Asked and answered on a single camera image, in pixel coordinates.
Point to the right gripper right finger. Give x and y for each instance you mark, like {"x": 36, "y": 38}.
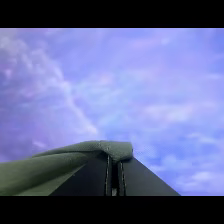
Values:
{"x": 143, "y": 181}

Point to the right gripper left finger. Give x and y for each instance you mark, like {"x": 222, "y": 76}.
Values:
{"x": 90, "y": 181}

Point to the dark green T-shirt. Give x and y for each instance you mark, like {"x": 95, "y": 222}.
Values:
{"x": 50, "y": 166}

